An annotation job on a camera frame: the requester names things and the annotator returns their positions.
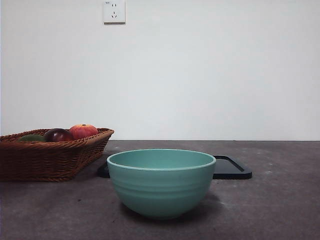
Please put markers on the white wall socket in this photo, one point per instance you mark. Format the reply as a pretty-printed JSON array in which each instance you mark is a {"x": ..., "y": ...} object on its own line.
[{"x": 114, "y": 12}]

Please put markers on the brown wicker basket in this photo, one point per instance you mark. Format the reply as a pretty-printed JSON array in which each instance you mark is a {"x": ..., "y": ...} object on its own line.
[{"x": 37, "y": 162}]

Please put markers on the green avocado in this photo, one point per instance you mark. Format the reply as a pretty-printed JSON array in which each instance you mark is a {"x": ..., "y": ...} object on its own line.
[{"x": 31, "y": 138}]

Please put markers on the black rectangular tray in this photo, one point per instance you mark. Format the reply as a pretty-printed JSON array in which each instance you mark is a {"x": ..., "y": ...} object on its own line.
[{"x": 230, "y": 170}]

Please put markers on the dark purple plum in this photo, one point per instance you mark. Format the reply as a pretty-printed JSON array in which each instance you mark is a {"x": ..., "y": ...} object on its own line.
[{"x": 58, "y": 135}]

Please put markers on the teal bowl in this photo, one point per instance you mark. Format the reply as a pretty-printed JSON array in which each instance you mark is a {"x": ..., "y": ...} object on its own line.
[{"x": 161, "y": 190}]

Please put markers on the red peach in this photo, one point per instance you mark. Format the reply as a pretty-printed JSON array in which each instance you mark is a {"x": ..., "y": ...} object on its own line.
[{"x": 83, "y": 131}]

